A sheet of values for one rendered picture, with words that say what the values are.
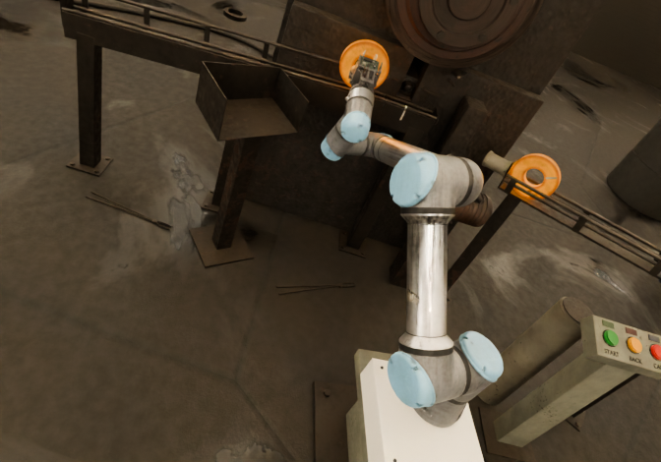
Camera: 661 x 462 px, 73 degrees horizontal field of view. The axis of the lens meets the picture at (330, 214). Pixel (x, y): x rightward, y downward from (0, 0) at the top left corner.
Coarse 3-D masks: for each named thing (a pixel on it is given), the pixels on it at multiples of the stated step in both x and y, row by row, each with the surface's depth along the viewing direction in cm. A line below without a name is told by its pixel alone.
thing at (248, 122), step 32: (224, 64) 134; (224, 96) 119; (256, 96) 148; (288, 96) 142; (224, 128) 132; (256, 128) 136; (288, 128) 140; (224, 192) 160; (224, 224) 165; (224, 256) 173
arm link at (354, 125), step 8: (360, 96) 121; (352, 104) 119; (360, 104) 119; (368, 104) 120; (344, 112) 120; (352, 112) 117; (360, 112) 117; (368, 112) 119; (344, 120) 117; (352, 120) 116; (360, 120) 116; (368, 120) 118; (344, 128) 117; (352, 128) 116; (360, 128) 116; (368, 128) 117; (344, 136) 119; (352, 136) 118; (360, 136) 118
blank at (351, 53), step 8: (360, 40) 137; (368, 40) 136; (352, 48) 136; (360, 48) 136; (368, 48) 136; (376, 48) 136; (344, 56) 138; (352, 56) 138; (368, 56) 138; (384, 56) 137; (344, 64) 140; (352, 64) 139; (384, 64) 139; (344, 72) 141; (384, 72) 140; (344, 80) 143; (384, 80) 142
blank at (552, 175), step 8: (520, 160) 151; (528, 160) 150; (536, 160) 148; (544, 160) 147; (552, 160) 147; (512, 168) 154; (520, 168) 152; (528, 168) 151; (536, 168) 149; (544, 168) 148; (552, 168) 146; (520, 176) 153; (544, 176) 148; (552, 176) 147; (560, 176) 147; (528, 184) 154; (544, 184) 149; (552, 184) 148; (520, 192) 155; (544, 192) 150; (552, 192) 149
